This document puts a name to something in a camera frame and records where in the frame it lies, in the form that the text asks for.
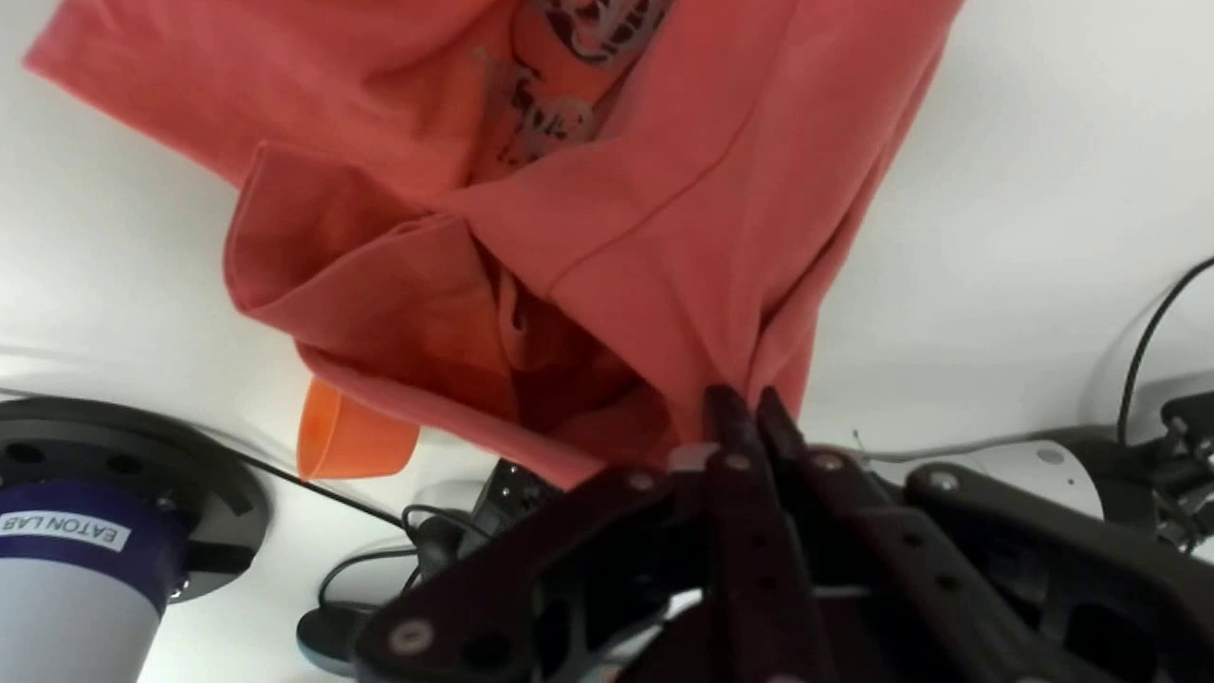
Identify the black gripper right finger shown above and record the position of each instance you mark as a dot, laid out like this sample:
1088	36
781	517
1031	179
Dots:
991	582

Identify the red plastic toy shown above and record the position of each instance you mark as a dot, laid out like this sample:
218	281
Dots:
341	437

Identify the salmon pink sweatshirt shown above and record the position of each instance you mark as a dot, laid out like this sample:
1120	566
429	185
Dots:
543	227

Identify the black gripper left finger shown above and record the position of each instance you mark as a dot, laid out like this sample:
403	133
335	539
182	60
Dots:
703	558

